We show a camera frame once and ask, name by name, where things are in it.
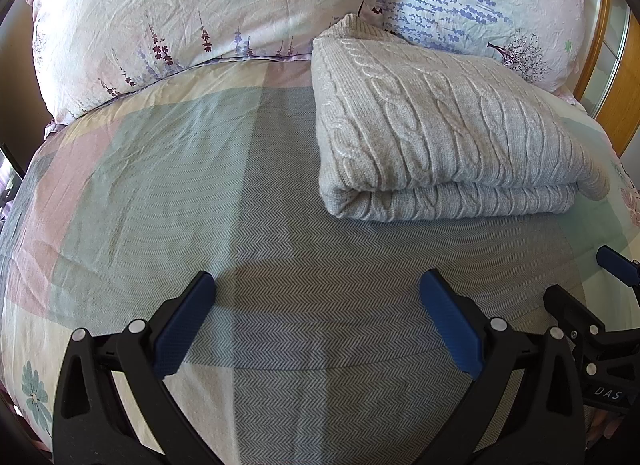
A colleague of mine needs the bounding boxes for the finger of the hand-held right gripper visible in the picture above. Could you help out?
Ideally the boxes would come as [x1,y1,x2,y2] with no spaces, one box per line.
[597,245,640,291]
[543,285,607,347]

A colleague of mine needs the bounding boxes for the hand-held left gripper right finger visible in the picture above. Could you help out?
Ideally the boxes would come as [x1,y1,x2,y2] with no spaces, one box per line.
[419,269,586,465]

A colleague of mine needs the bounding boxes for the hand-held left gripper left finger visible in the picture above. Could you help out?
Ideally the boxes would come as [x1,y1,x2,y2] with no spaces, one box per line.
[52,271,236,465]

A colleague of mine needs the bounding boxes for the person's right hand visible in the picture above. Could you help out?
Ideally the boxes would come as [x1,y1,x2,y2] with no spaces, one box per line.
[585,409,624,451]

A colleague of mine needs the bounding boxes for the pastel checked bed quilt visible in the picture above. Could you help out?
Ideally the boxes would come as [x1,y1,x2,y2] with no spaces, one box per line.
[0,57,640,465]

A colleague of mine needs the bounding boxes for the purple floral pillow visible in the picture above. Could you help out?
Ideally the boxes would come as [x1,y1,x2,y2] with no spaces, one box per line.
[360,0,597,106]

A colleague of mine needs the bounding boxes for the pink floral pillow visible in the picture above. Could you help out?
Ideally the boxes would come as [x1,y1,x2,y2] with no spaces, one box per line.
[25,0,372,126]

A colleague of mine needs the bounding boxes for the grey cable knit sweater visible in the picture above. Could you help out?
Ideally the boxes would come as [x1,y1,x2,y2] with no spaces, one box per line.
[311,14,612,222]

